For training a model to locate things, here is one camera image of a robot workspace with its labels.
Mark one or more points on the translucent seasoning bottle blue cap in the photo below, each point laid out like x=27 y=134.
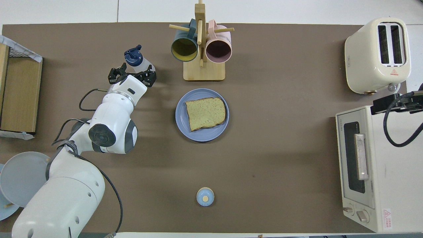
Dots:
x=134 y=56

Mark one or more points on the toasted bread slice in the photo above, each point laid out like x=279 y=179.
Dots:
x=206 y=114

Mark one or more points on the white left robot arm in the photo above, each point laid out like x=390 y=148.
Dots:
x=66 y=191

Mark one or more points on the periwinkle blue plate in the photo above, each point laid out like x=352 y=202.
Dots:
x=201 y=136

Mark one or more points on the grey plate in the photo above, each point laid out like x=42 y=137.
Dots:
x=19 y=178

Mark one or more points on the light blue plate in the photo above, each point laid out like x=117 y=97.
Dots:
x=6 y=213

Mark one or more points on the dark teal mug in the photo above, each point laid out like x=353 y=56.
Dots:
x=184 y=49

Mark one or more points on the cream two-slot toaster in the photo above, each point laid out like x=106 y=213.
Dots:
x=362 y=59

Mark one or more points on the wooden mug tree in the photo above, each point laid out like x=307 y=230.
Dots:
x=204 y=72

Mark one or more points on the white toaster oven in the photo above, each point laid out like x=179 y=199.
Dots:
x=396 y=165

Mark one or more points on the pink mug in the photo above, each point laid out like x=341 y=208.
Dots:
x=218 y=51

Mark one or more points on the wooden box with mesh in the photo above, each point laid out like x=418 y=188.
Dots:
x=19 y=49

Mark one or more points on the brown table mat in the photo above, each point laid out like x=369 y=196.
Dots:
x=281 y=165

